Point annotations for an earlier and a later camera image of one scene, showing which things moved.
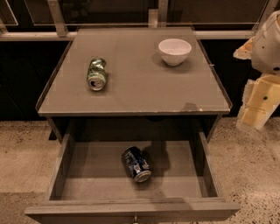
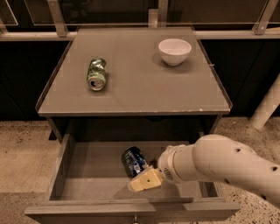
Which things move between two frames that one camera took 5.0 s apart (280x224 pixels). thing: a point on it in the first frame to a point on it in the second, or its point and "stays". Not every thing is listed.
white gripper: x=268 y=48 to x=165 y=165
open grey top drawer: x=134 y=182 stays
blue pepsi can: x=137 y=164 stays
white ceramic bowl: x=174 y=51 stays
